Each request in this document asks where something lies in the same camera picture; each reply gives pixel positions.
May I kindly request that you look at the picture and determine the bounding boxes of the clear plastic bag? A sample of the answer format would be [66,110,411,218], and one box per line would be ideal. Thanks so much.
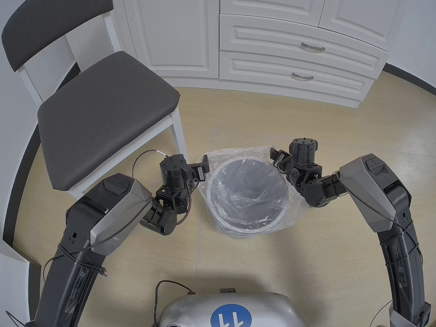
[198,144,305,240]

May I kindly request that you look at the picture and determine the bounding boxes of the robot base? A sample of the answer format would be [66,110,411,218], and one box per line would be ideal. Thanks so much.
[160,287,307,327]

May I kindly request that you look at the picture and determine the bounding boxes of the white trash bin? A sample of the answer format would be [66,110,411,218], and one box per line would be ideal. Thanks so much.
[207,156,290,240]

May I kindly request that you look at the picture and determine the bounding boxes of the white chair grey cushions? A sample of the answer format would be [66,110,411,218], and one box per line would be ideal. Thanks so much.
[2,0,186,200]

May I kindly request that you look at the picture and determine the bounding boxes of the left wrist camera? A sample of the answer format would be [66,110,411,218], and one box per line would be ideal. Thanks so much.
[188,154,209,182]

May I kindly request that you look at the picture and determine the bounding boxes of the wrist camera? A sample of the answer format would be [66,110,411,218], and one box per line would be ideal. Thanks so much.
[270,147,291,173]
[188,154,209,182]

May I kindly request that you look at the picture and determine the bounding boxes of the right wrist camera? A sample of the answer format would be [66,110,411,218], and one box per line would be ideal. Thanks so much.
[270,147,291,173]

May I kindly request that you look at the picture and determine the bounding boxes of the black cable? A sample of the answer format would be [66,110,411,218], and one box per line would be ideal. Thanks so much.
[154,280,196,327]

